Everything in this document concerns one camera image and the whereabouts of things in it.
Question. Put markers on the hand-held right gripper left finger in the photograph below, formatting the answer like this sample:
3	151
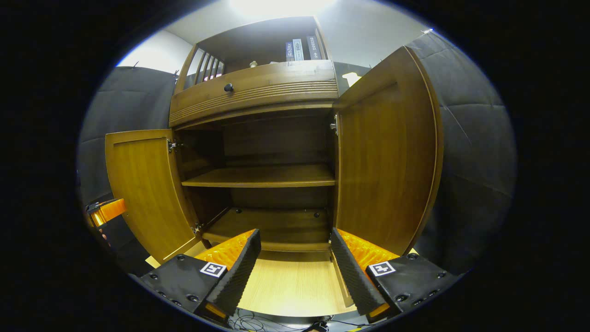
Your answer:
239	276

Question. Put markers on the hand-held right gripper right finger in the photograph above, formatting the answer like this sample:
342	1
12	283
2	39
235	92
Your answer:
352	276

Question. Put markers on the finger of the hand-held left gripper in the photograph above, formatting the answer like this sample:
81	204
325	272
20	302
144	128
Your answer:
110	210

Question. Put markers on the wooden cabinet door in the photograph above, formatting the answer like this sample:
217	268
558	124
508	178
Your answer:
387	161
147	193

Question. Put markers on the wooden double-door shoe cabinet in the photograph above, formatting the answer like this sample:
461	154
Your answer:
276	138

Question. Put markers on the metal door hinge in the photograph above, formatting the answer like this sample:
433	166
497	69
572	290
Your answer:
197	228
333	125
173	146

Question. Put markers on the wooden inner shelf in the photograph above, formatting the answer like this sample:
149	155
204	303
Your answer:
262	176

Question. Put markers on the black backdrop cloth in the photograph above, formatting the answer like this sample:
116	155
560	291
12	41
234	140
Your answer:
470	161

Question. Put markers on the black drawer knob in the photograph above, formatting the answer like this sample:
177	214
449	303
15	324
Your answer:
228	87

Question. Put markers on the wooden drawer front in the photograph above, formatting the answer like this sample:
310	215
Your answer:
276	83

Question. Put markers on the dark blue book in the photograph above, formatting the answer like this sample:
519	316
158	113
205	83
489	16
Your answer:
289	51

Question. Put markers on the black book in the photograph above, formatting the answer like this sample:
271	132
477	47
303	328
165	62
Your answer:
314	47

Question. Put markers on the grey spine book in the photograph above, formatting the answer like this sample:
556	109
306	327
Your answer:
298	49

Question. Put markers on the large ceiling light panel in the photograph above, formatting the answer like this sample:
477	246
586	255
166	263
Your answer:
281	7

